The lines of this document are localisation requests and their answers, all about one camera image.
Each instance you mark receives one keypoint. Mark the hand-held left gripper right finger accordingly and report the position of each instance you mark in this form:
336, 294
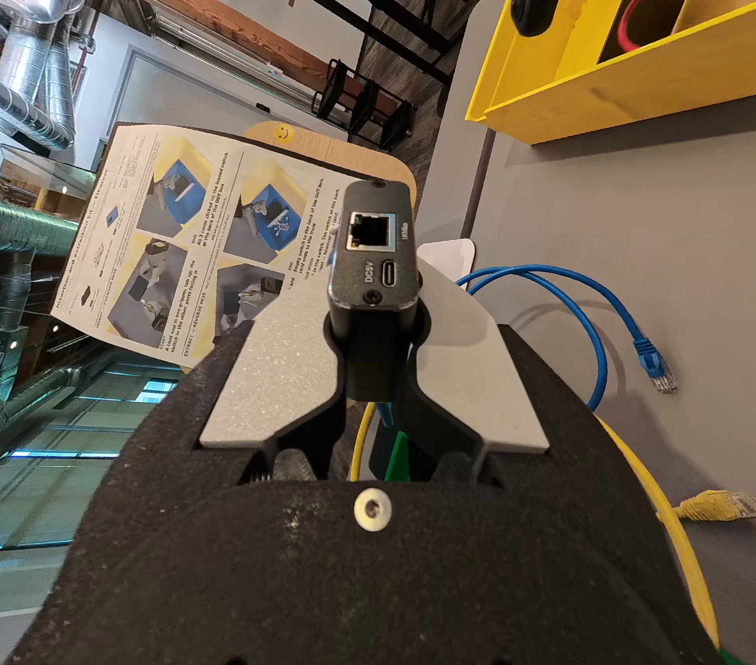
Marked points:
478, 376

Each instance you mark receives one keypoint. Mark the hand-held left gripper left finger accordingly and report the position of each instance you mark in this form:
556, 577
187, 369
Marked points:
271, 381

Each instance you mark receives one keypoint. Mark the black ethernet splitter box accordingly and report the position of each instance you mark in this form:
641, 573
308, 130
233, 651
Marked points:
372, 346

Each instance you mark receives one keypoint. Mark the green plastic bin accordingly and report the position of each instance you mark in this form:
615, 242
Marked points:
401, 458

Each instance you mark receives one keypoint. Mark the yellow plastic bin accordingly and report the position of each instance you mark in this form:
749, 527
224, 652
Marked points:
620, 98

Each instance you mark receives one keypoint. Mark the black bin divider plate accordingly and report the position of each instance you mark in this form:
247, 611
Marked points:
667, 10

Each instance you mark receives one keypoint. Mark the wooden clipboard with instruction sheet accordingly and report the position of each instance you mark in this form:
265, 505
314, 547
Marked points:
177, 216

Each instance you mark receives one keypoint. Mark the black metal rack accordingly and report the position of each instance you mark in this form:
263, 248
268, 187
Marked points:
360, 104

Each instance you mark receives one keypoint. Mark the yellow smiley sticker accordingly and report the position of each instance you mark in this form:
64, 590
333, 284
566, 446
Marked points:
284, 134

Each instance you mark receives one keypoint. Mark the spiral metal duct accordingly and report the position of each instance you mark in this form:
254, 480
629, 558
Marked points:
35, 225

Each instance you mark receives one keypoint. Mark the silver insulated duct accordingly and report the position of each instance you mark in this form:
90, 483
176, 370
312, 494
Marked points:
35, 57

